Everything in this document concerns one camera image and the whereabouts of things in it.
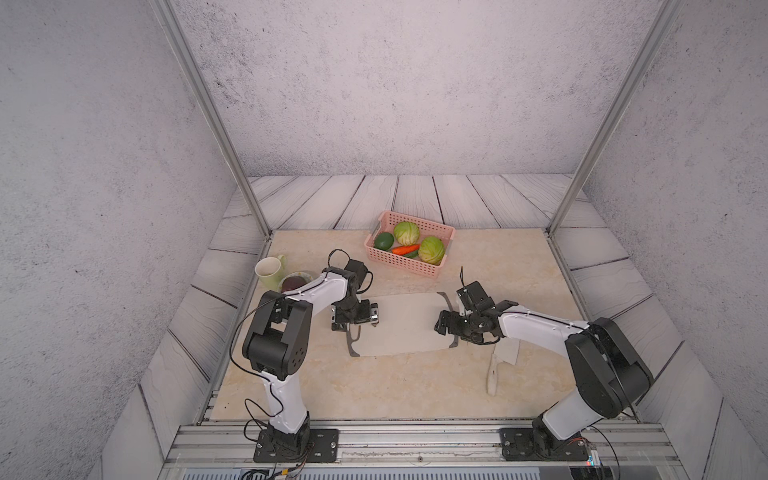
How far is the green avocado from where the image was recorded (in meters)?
1.13

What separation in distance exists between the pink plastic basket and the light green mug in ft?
1.02

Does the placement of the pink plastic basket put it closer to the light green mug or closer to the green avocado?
the green avocado

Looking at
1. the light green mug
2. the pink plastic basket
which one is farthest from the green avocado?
the light green mug

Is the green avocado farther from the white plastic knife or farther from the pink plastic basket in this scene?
the white plastic knife

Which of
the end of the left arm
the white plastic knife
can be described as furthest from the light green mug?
the white plastic knife

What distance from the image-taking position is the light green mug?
98cm

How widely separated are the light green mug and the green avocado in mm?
348

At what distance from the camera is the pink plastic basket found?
42.0 inches
